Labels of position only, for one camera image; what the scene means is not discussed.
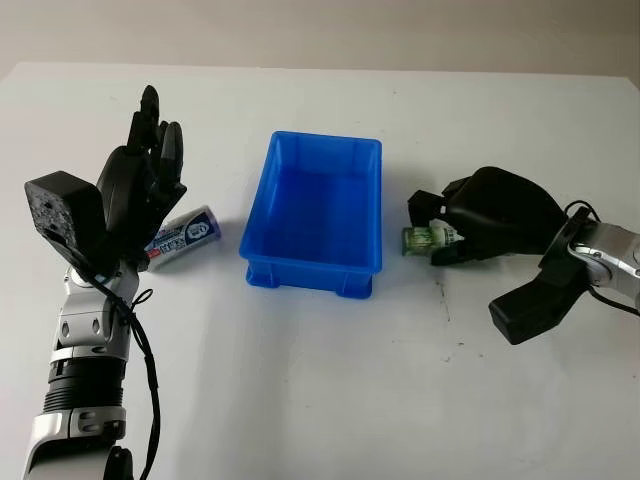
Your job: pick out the blue plastic tray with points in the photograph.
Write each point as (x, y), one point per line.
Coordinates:
(315, 215)

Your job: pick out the purple white gum can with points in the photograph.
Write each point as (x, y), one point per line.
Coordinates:
(185, 237)

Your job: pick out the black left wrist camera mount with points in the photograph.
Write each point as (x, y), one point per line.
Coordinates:
(60, 205)

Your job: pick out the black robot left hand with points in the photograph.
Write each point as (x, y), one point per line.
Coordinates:
(125, 195)

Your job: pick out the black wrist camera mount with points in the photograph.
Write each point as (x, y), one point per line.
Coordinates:
(60, 205)
(540, 305)

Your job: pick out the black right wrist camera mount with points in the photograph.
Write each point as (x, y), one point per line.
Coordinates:
(540, 305)

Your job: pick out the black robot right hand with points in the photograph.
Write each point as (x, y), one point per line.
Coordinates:
(500, 210)

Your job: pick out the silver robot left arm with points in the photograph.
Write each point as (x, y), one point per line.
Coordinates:
(82, 325)

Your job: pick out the green white long box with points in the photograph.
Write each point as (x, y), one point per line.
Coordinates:
(417, 241)

